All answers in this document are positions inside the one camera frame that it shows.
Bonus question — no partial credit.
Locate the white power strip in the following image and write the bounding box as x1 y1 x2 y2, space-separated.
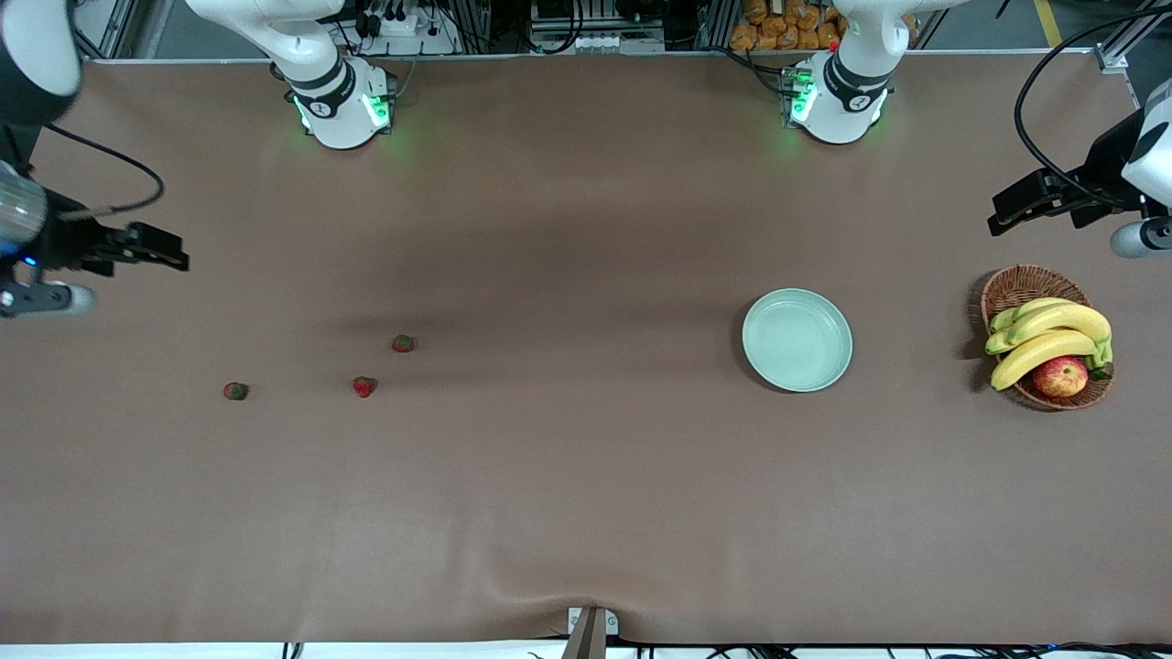
353 0 459 56

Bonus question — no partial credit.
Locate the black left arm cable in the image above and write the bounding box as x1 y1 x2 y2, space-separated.
1014 5 1172 208

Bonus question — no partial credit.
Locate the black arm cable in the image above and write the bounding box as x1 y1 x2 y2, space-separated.
1014 5 1172 208
42 123 167 220

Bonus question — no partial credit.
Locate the brown table mat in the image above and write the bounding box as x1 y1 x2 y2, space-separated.
0 50 1172 646

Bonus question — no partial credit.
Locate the grey metal mount bracket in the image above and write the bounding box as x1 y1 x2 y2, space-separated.
566 606 620 659

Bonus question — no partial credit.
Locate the bag of orange buns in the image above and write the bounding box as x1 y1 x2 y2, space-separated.
730 0 848 52

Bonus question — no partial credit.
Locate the pale green round plate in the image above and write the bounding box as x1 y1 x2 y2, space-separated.
742 288 854 394

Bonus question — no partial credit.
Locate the yellow banana bunch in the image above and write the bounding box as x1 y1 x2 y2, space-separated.
985 303 1112 358

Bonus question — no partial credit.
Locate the plump yellow banana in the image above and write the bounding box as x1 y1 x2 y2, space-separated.
990 329 1100 393

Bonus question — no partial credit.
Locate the short yellow-green banana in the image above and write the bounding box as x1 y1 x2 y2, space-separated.
990 297 1077 334

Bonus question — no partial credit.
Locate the brown wicker basket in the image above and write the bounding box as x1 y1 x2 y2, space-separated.
980 265 1115 411

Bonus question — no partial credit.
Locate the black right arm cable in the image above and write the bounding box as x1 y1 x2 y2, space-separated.
42 123 167 220

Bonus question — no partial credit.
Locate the red apple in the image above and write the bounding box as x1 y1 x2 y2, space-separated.
1032 356 1090 399

